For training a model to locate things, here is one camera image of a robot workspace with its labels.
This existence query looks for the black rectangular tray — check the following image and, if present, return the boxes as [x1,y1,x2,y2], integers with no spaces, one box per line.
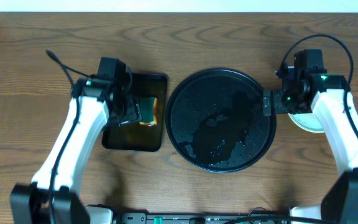
[102,73,168,152]

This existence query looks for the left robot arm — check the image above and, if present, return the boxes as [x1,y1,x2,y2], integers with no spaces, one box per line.
[10,78,142,223]

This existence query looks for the black round tray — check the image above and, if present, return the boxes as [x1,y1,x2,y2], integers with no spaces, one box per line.
[165,68,277,173]

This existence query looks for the orange green sponge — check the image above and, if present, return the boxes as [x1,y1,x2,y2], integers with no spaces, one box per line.
[139,97,158,126]

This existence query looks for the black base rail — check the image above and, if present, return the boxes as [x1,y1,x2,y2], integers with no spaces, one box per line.
[113,211,291,224]

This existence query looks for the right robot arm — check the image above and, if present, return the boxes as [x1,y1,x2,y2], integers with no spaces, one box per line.
[262,67,358,223]

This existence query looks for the mint green plate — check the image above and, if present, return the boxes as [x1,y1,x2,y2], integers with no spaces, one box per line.
[289,113,324,133]

